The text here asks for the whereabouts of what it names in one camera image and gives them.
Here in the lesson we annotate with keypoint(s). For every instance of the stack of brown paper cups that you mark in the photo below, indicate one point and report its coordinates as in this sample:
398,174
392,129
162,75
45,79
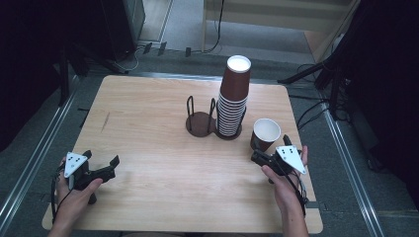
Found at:
234,95

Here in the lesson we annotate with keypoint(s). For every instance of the black tape strip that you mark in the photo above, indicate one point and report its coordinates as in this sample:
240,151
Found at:
83,109

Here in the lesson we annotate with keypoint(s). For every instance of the person's left hand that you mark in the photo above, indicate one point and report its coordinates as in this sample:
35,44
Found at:
70,204

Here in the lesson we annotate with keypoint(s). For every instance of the metal floor rail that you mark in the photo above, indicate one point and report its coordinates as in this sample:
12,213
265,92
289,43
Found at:
39,144
349,164

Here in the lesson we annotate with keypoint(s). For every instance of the dark brown cup holder rack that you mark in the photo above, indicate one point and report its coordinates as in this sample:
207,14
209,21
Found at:
198,125

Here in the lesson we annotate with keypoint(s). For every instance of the black tripod stand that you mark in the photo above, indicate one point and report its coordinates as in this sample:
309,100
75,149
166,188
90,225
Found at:
316,70

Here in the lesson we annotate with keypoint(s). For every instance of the person's right hand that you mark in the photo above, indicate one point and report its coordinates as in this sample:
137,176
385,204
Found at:
288,191

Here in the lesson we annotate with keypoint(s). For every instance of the black metal stand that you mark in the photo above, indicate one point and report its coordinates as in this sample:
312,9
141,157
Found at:
64,77

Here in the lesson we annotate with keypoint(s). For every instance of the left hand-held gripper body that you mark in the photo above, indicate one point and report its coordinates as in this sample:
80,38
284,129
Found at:
75,164

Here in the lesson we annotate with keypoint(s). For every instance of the single brown paper cup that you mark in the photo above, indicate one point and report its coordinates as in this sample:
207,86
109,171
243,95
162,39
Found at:
265,131

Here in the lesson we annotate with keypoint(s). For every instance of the black cabinet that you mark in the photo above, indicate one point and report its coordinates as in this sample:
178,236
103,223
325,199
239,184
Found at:
122,26

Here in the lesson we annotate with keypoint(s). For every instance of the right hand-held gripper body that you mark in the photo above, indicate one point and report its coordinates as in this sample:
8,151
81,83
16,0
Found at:
291,158

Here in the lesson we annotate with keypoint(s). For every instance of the pale wooden shelf unit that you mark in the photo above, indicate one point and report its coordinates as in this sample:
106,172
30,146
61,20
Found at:
280,16

